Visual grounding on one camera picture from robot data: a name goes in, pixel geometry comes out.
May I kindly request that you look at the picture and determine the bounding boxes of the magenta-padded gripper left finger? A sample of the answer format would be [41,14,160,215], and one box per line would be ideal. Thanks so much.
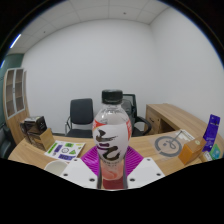
[59,145,102,190]

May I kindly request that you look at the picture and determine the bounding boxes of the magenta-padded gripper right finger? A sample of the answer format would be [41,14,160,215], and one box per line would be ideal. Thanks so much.
[123,145,166,190]

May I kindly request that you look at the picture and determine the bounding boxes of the pink drink bottle black cap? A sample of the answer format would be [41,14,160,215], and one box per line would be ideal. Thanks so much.
[92,89,133,184]

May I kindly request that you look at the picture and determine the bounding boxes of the white sheet with coloured stickers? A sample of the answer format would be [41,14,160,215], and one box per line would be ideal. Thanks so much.
[44,140,86,163]

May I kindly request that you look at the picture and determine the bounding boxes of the orange cardboard box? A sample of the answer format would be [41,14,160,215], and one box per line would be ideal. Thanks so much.
[178,136,208,166]

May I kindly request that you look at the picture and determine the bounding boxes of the grey mesh-back office chair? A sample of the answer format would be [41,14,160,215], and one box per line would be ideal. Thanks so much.
[121,93,153,138]

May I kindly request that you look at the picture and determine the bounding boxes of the black solid-back office chair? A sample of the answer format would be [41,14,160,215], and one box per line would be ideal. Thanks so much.
[64,97,95,139]

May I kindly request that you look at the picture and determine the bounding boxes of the yellow-brown snack packet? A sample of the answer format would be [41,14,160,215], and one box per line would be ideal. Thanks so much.
[198,150,214,164]

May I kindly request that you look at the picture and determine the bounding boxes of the wooden side desk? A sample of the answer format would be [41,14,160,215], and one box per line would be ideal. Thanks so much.
[145,103,224,143]

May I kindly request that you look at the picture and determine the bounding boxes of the flat dark brown carton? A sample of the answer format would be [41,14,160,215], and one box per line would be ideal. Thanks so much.
[21,115,48,135]

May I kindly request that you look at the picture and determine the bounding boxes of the purple standing pouch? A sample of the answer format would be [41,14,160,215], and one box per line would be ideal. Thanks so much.
[202,114,222,153]

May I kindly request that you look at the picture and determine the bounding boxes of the black leather sofa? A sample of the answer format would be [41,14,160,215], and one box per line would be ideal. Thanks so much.
[0,124,16,160]

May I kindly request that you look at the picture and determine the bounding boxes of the wooden shelf cabinet glass doors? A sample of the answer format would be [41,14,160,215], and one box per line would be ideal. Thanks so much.
[2,67,30,145]

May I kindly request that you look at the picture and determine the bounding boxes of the ceiling lights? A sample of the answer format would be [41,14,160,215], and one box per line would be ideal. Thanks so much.
[0,33,22,70]

